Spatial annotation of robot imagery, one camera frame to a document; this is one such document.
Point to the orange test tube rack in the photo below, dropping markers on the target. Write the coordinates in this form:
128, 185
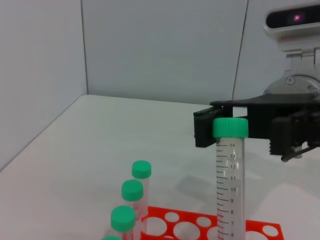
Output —
252, 228

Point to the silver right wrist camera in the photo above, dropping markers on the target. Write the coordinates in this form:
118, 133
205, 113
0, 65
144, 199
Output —
292, 22

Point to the clear test tube green cap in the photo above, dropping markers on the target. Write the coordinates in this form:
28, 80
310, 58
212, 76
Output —
132, 190
123, 218
230, 175
111, 238
141, 170

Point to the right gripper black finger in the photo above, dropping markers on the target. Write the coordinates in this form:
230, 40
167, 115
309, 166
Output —
203, 130

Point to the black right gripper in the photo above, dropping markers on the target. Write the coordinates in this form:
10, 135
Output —
295, 105

